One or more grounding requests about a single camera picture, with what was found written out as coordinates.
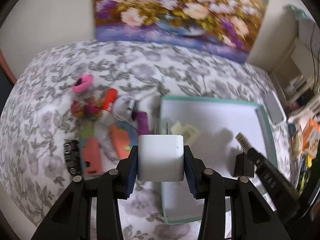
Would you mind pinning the salmon foam piece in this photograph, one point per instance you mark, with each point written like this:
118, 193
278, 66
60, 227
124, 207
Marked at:
91, 158

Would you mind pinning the black rectangular block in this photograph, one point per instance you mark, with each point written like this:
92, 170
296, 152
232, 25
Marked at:
243, 166

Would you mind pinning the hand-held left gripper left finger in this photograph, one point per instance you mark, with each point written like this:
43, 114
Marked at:
132, 175

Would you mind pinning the black toy car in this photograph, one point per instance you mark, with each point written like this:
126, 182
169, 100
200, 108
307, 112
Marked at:
72, 156

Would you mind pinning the grey floral blanket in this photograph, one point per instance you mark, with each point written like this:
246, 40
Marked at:
50, 120

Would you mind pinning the green foam piece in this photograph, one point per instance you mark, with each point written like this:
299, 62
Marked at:
87, 132

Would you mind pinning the white charger adapter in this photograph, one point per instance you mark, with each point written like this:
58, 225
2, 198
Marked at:
160, 157

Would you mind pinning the white shelf unit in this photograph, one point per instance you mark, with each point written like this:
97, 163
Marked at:
300, 55

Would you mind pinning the orange foam carrot shape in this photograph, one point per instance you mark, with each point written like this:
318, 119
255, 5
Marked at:
120, 142

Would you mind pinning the pink helmet toy figure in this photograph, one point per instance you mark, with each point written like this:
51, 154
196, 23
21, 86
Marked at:
85, 108

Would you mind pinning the colourful paper stack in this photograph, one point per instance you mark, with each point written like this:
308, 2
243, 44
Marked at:
303, 170

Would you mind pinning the floral painting canvas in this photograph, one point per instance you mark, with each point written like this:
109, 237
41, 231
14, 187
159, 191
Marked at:
175, 10

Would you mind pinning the orange glue stick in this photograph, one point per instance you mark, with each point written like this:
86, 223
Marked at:
109, 102

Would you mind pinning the teal-edged white box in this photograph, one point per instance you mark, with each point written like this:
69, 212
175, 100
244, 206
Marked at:
212, 115

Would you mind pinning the dark blue panel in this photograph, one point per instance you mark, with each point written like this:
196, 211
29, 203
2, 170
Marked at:
5, 90

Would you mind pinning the pink wrist watch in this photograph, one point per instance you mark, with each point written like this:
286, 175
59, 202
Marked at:
83, 83

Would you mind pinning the orange carton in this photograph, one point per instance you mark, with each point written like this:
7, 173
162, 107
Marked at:
311, 136

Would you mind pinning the brown wooden frame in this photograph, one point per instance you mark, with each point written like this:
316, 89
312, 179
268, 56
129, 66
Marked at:
8, 70

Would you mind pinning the blue foam arc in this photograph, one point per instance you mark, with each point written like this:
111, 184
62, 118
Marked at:
132, 132

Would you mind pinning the white round charger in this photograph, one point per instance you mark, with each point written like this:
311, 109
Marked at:
123, 107

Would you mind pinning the cream plastic part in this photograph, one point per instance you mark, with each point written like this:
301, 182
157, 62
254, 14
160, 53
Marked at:
186, 132

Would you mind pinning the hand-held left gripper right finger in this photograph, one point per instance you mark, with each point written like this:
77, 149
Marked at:
191, 175

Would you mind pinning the black comb-tipped tool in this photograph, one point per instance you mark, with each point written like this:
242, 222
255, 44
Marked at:
270, 177

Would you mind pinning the purple plastic piece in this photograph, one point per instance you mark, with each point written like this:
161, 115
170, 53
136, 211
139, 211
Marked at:
143, 123

